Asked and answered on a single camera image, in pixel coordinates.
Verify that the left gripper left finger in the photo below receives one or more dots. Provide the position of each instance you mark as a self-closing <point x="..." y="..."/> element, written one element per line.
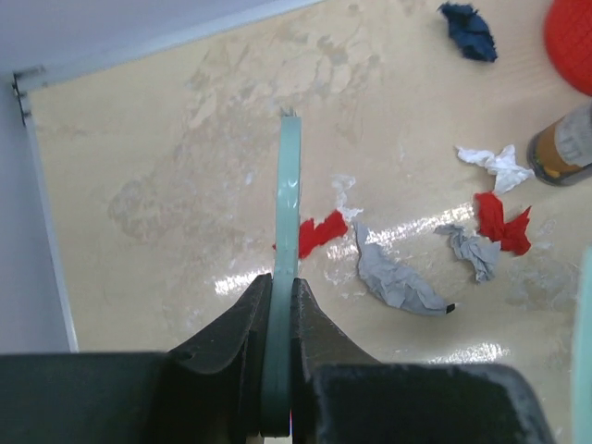
<point x="213" y="383"/>

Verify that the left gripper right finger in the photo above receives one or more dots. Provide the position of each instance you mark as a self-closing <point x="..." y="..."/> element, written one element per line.
<point x="328" y="370"/>

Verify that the teal hand brush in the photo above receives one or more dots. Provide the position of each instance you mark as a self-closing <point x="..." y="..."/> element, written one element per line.
<point x="275" y="396"/>

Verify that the teal dustpan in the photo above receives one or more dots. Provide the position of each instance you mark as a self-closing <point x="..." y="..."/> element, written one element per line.
<point x="581" y="385"/>

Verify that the large grey paper scrap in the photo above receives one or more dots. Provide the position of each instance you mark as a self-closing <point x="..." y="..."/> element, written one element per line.
<point x="395" y="284"/>

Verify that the red scrap left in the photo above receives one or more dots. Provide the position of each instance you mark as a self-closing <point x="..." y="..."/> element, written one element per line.
<point x="313" y="235"/>

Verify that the red scrap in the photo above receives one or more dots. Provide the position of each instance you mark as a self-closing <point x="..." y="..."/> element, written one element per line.
<point x="492" y="224"/>
<point x="313" y="235"/>

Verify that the small grey paper scrap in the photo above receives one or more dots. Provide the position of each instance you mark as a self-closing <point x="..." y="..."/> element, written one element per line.
<point x="482" y="253"/>

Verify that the red scrap centre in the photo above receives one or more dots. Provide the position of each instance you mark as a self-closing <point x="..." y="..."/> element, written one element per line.
<point x="492" y="224"/>

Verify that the white paper scrap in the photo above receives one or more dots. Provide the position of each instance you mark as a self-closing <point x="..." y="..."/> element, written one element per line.
<point x="503" y="167"/>

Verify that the tin food can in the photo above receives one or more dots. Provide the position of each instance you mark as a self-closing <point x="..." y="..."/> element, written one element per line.
<point x="560" y="154"/>

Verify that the blue scrap near bin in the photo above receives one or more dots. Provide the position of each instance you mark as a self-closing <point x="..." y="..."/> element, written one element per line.
<point x="470" y="32"/>

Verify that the red mesh waste basket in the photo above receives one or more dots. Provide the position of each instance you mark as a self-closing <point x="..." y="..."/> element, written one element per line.
<point x="567" y="39"/>

